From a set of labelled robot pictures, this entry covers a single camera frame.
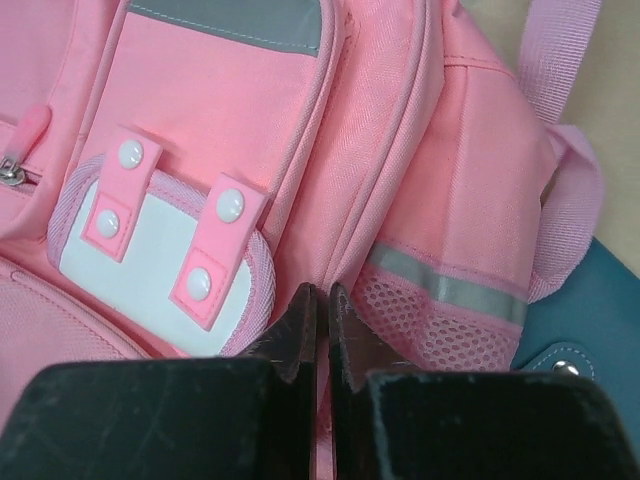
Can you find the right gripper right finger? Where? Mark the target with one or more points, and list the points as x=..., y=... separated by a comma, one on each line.
x=393, y=420

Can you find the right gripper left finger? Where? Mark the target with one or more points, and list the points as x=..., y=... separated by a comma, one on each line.
x=246, y=417

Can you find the teal blue wallet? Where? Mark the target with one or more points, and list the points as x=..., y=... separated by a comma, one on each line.
x=590, y=328

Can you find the pink student backpack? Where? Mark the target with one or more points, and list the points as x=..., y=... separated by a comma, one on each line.
x=172, y=171

